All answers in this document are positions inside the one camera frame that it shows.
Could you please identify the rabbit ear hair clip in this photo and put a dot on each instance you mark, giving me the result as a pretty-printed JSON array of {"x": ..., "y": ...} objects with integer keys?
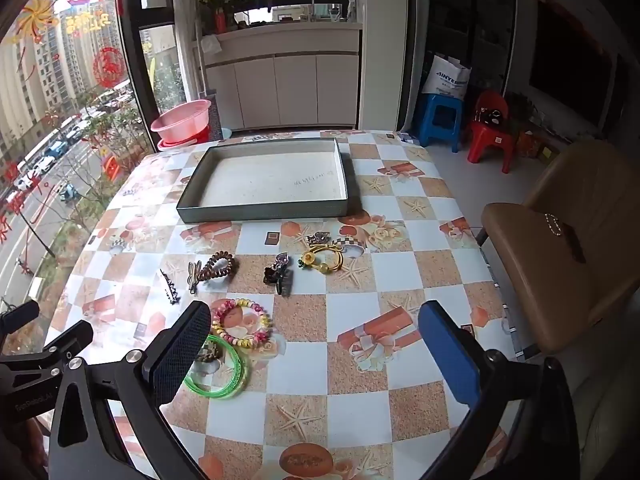
[{"x": 193, "y": 277}]

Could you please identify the red plastic child chair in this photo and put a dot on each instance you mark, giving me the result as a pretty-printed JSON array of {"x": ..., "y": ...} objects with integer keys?
[{"x": 490, "y": 140}]

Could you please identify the black wall television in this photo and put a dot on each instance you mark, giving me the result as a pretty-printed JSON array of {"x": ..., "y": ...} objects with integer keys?
[{"x": 570, "y": 65}]

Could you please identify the beige leather seat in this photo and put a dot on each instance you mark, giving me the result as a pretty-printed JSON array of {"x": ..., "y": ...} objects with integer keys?
[{"x": 610, "y": 420}]

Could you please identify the black claw hair clip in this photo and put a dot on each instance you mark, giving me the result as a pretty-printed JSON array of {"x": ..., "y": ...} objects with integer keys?
[{"x": 277, "y": 277}]

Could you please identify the potted flower plant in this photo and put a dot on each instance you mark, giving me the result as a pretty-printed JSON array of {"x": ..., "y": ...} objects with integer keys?
[{"x": 220, "y": 2}]

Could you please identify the red hanging ornament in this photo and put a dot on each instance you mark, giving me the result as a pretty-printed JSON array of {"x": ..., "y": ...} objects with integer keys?
[{"x": 111, "y": 166}]

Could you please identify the green transparent bangle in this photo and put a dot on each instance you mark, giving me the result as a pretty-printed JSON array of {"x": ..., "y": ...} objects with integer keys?
[{"x": 240, "y": 375}]

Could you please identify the white cabinet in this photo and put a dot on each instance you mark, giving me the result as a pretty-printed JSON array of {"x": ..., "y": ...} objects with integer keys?
[{"x": 285, "y": 85}]

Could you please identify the round red window decal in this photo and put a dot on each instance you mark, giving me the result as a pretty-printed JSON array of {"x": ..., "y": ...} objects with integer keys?
[{"x": 108, "y": 67}]

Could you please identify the blue plastic stool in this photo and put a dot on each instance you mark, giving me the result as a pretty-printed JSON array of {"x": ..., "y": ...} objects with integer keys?
[{"x": 440, "y": 120}]

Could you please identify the red plastic basin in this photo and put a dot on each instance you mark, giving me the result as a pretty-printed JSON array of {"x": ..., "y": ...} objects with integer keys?
[{"x": 192, "y": 140}]

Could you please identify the brown leather chair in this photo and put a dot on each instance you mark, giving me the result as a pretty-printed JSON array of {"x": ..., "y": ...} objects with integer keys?
[{"x": 555, "y": 280}]

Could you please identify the yellow hair clip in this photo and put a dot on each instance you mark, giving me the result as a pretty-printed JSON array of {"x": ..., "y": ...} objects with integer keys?
[{"x": 330, "y": 264}]

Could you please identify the purple gem hair clip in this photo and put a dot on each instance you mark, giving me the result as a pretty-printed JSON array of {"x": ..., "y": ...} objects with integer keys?
[{"x": 318, "y": 238}]

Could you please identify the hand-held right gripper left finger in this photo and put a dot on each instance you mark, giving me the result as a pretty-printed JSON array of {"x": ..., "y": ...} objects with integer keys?
[{"x": 180, "y": 347}]

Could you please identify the pink plastic basin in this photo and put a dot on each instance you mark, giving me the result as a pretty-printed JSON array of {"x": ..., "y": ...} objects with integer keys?
[{"x": 182, "y": 120}]

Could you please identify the silver star hair clip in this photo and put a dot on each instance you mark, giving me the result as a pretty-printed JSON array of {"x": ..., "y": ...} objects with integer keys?
[{"x": 170, "y": 287}]

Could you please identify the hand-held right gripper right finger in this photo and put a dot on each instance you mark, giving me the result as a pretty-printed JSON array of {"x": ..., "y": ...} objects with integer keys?
[{"x": 450, "y": 355}]

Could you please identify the white printed bag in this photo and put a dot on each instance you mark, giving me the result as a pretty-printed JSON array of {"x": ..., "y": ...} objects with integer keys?
[{"x": 447, "y": 77}]

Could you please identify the yellow firework window decal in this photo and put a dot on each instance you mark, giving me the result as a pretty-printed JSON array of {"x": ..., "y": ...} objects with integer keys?
[{"x": 37, "y": 17}]

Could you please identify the purple heart hair clip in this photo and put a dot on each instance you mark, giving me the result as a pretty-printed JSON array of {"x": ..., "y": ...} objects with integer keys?
[{"x": 281, "y": 258}]

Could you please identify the grey rectangular tray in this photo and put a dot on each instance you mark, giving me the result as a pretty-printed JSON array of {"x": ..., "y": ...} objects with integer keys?
[{"x": 270, "y": 182}]

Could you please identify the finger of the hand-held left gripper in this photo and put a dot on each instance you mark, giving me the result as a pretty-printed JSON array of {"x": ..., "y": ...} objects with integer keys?
[
  {"x": 72, "y": 339},
  {"x": 20, "y": 316}
]

